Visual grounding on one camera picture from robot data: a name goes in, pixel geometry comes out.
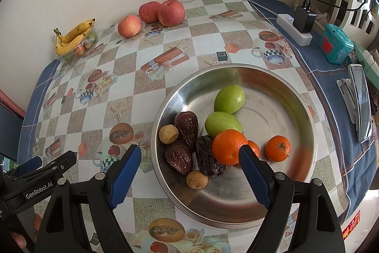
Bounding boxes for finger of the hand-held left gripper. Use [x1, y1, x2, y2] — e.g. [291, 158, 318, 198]
[38, 150, 78, 174]
[16, 156, 43, 176]

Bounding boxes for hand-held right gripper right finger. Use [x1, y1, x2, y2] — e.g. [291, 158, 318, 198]
[238, 145, 347, 253]

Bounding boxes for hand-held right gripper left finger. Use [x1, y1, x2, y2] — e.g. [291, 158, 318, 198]
[34, 144, 142, 253]

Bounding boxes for orange mandarin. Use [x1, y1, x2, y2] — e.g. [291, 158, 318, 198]
[237, 140, 260, 167]
[265, 135, 291, 162]
[212, 129, 248, 165]

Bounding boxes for wrinkled brown date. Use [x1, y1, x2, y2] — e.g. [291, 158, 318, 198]
[174, 111, 199, 151]
[165, 143, 194, 175]
[195, 135, 228, 177]

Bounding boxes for tan longan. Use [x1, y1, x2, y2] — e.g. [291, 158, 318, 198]
[186, 170, 208, 190]
[159, 124, 179, 144]

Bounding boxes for green jujube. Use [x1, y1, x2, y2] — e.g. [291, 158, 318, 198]
[205, 111, 243, 138]
[214, 85, 246, 114]

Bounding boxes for round metal bowl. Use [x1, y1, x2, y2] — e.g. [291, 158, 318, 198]
[150, 63, 318, 230]

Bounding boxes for person's left hand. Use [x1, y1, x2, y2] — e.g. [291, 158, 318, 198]
[10, 231, 28, 249]

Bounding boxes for red curved chair back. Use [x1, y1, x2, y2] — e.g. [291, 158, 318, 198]
[0, 89, 27, 119]

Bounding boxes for clear plastic container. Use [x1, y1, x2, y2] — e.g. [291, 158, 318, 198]
[56, 31, 99, 61]

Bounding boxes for red paper label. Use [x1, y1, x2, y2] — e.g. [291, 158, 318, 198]
[342, 210, 362, 240]

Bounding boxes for blue cloth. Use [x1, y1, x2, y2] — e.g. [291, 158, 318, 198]
[18, 0, 379, 212]

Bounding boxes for white phone stand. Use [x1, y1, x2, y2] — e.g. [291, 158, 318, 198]
[336, 78, 359, 124]

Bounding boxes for yellow banana bunch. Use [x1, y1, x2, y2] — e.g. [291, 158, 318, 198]
[54, 18, 96, 56]

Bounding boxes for smartphone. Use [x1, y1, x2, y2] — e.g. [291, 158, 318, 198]
[348, 64, 373, 143]

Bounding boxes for checkered printed tablecloth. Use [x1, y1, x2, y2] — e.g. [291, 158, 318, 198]
[18, 0, 350, 253]

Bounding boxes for red apple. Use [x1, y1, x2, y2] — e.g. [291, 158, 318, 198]
[158, 0, 186, 27]
[139, 1, 162, 23]
[118, 15, 143, 38]

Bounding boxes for teal box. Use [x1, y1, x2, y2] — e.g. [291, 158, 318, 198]
[318, 23, 354, 64]

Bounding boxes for white power strip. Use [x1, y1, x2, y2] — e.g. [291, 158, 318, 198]
[276, 14, 313, 46]

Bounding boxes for pale green box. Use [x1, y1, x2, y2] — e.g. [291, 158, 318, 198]
[354, 42, 379, 76]

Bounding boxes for black charger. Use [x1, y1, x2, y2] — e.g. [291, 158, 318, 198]
[294, 6, 317, 33]

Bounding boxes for white power cable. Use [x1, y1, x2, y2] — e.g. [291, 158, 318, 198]
[247, 0, 279, 19]

